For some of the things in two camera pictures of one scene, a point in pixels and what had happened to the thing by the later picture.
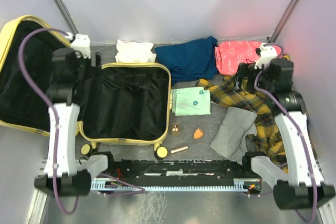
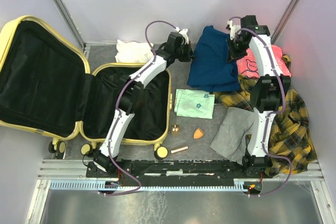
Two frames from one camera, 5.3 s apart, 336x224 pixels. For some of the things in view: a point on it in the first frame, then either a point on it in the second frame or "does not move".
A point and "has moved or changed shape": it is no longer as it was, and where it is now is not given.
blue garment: (189, 61) has moved or changed shape
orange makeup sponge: (198, 134) does not move
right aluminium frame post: (290, 8) does not move
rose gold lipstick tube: (179, 149) does not move
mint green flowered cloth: (191, 101) has moved or changed shape
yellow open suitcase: (124, 104) does not move
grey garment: (230, 140) does not move
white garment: (133, 52) does not move
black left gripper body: (82, 73) to (184, 53)
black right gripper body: (262, 80) to (237, 49)
